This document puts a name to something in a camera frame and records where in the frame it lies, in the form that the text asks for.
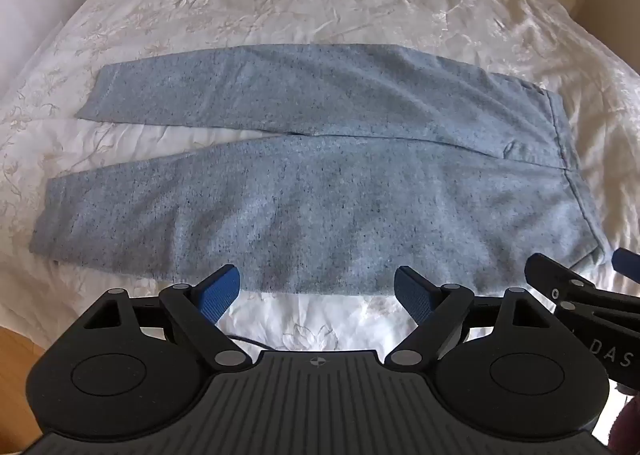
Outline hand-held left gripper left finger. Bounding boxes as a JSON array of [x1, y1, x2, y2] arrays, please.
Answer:
[[80, 264, 251, 372]]

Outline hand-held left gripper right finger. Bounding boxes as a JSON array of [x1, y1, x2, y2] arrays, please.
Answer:
[[384, 265, 549, 372]]

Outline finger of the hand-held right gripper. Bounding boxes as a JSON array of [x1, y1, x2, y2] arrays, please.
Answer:
[[612, 248, 640, 282], [525, 253, 602, 309]]

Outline blue-grey speckled pants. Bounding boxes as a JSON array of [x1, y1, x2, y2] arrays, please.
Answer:
[[27, 42, 608, 298]]

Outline black cable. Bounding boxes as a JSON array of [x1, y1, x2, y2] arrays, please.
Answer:
[[227, 333, 272, 352]]

